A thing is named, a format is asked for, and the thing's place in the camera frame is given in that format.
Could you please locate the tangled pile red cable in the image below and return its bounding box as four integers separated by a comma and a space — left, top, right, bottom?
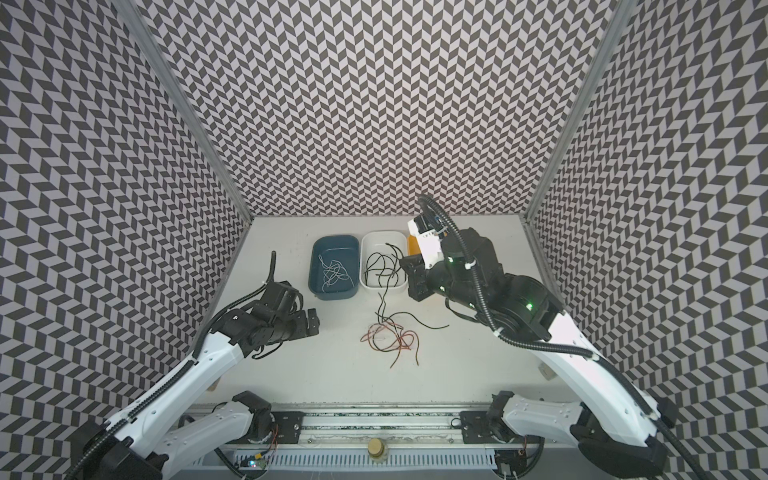
359, 320, 421, 369

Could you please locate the white thin cable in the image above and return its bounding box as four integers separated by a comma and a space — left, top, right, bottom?
320, 257, 355, 289
317, 254, 355, 293

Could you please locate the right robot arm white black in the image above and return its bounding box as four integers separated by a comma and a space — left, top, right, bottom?
400, 194, 710, 479

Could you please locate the yellow plastic bin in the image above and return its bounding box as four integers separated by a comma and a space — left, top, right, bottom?
407, 235, 421, 256

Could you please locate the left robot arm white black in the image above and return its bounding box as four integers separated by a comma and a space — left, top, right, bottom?
64, 276, 320, 479

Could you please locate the brass knob on rail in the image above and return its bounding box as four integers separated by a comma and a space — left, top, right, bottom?
367, 438, 387, 461

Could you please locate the white plastic bin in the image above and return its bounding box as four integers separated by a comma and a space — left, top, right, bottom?
359, 230, 407, 295

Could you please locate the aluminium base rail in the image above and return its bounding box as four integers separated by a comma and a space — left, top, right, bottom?
140, 404, 637, 451

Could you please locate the dark teal plastic bin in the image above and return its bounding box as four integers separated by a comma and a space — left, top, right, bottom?
308, 235, 360, 301

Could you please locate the small circuit board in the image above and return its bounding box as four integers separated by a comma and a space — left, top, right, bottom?
240, 455, 268, 470

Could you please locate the small jar right black lid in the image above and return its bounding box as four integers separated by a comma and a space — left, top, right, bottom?
538, 363, 556, 381

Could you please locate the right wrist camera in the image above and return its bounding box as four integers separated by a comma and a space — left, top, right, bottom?
408, 213, 447, 270

